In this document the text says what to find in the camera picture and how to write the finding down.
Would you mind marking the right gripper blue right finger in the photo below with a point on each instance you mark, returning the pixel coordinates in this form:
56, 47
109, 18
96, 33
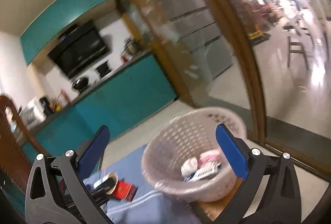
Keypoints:
234, 149

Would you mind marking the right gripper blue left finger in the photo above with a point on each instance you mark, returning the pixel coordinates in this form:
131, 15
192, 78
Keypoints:
91, 151

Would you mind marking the white paper cup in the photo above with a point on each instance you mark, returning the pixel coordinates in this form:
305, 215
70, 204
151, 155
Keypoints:
107, 183

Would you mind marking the white medicine box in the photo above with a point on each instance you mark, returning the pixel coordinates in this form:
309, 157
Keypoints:
209, 171

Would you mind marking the pink snack wrapper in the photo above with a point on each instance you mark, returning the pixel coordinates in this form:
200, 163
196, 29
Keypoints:
211, 156

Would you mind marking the white tissue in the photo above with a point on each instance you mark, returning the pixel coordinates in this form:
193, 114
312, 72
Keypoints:
189, 167

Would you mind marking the white plastic trash basket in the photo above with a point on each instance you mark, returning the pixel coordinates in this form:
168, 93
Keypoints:
188, 136

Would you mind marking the teal lower kitchen cabinets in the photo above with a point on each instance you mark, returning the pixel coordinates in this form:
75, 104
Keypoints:
136, 91

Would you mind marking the red cigarette box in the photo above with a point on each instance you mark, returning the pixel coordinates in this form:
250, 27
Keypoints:
125, 191

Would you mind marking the blue striped cloth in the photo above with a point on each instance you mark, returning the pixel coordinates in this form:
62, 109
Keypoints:
148, 205

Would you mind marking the white microwave oven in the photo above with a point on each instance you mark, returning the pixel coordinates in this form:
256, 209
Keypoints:
33, 114

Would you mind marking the black wok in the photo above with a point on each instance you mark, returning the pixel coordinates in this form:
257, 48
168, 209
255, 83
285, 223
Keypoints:
80, 84

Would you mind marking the carved wooden chair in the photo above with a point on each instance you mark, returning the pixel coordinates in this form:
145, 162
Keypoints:
14, 162

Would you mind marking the black cooking pot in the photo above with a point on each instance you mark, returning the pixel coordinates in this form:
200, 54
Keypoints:
103, 69

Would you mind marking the black range hood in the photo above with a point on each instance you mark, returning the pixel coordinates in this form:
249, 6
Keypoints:
78, 48

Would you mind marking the yellow toy vehicle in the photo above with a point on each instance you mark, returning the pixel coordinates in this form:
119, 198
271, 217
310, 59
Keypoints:
258, 36

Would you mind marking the steel stock pot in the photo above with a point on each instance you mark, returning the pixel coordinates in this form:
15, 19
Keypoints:
132, 47

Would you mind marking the wooden stool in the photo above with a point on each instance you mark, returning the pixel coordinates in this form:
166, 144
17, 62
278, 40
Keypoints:
294, 47

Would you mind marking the etched glass sliding door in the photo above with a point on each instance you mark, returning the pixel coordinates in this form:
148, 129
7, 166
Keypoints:
204, 49

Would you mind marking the teal upper cabinet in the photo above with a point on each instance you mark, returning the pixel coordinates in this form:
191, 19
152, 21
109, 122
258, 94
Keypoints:
50, 22

